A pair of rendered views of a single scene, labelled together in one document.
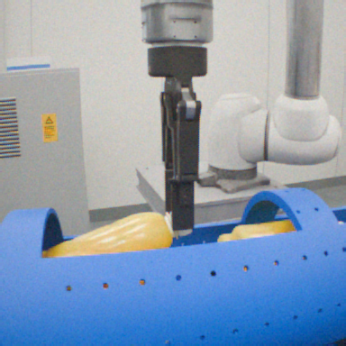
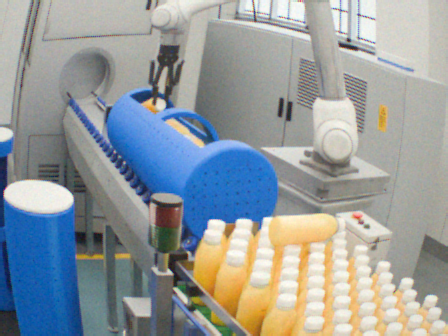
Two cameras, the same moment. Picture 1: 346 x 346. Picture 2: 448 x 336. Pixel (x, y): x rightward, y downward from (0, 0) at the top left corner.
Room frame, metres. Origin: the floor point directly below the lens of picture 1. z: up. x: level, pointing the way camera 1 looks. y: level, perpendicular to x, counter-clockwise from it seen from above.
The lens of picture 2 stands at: (0.15, -2.36, 1.68)
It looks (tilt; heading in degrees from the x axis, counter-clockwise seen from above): 16 degrees down; 77
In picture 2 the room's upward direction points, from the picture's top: 7 degrees clockwise
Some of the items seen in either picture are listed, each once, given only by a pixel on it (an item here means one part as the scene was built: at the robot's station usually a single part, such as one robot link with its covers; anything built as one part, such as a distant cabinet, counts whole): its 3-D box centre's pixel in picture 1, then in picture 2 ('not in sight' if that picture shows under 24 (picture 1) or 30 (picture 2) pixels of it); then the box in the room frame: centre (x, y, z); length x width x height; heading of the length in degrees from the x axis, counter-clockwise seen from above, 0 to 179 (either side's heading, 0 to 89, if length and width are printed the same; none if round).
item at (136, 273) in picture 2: not in sight; (136, 283); (0.44, 0.36, 0.31); 0.06 x 0.06 x 0.63; 13
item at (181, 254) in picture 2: not in sight; (172, 264); (0.42, -0.76, 0.95); 0.10 x 0.07 x 0.10; 13
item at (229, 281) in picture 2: not in sight; (229, 292); (0.51, -1.01, 0.99); 0.07 x 0.07 x 0.19
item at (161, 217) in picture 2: not in sight; (165, 212); (0.34, -1.13, 1.23); 0.06 x 0.06 x 0.04
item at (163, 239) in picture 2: not in sight; (164, 234); (0.34, -1.13, 1.18); 0.06 x 0.06 x 0.05
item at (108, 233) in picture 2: not in sight; (110, 282); (0.30, 0.33, 0.31); 0.06 x 0.06 x 0.63; 13
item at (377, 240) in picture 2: not in sight; (361, 238); (0.93, -0.81, 1.05); 0.20 x 0.10 x 0.10; 103
